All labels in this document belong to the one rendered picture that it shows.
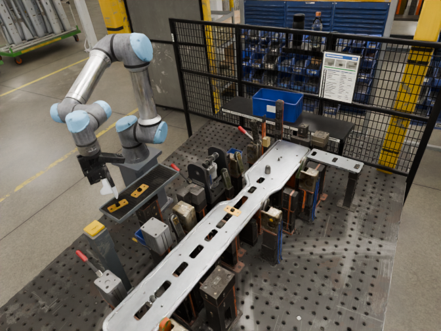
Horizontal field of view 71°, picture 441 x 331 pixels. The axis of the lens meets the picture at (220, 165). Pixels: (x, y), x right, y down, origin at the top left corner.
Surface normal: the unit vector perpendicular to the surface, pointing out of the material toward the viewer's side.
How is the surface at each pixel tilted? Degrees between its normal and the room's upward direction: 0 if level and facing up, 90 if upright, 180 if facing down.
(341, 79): 90
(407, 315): 0
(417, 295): 0
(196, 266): 0
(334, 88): 90
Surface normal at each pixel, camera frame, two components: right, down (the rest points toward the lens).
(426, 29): -0.57, 0.50
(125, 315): -0.08, -0.79
